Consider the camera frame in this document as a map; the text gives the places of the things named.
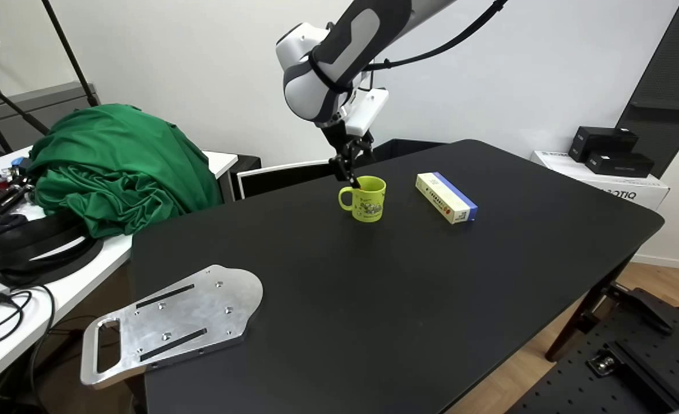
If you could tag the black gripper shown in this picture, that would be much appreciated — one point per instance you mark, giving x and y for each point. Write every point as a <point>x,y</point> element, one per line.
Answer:
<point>342,137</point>

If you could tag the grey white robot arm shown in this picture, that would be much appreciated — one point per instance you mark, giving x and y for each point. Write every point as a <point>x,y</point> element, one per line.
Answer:
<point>340,53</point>

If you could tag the yellow green mug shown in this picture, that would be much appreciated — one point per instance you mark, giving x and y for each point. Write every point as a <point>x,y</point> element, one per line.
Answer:
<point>368,200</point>

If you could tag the white blue rectangular box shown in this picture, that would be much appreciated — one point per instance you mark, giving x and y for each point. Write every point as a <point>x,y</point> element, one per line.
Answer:
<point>446,197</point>

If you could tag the silver metal plate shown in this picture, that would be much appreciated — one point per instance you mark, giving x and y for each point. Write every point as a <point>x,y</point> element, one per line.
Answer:
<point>185,317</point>

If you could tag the green cloth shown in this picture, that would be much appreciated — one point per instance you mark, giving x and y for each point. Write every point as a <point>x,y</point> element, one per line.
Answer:
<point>123,168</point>

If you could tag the black square device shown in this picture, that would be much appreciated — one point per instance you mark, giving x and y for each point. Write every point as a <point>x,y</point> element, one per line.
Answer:
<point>599,140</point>

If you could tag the black flat device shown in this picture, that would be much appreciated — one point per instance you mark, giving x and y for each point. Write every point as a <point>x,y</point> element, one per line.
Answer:
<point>620,164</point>

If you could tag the white cardboard box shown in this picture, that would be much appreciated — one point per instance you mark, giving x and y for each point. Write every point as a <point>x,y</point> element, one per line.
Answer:
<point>622,187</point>

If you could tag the black table leg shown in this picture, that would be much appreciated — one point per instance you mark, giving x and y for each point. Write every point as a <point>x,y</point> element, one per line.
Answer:
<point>583,314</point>

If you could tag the white side table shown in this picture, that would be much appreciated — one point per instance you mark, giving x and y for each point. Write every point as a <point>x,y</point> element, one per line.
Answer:
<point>94,268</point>

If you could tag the black stand pole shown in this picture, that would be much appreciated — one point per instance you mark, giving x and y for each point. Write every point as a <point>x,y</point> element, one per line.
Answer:
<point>70,53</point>

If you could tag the black optical breadboard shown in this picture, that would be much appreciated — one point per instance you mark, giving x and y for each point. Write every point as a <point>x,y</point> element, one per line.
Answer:
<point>622,375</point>

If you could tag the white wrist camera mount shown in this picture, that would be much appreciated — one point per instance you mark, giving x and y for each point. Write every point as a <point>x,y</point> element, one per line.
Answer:
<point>371,107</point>

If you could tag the black wall panel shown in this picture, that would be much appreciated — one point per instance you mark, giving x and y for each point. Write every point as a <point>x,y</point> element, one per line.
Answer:
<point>674,76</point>

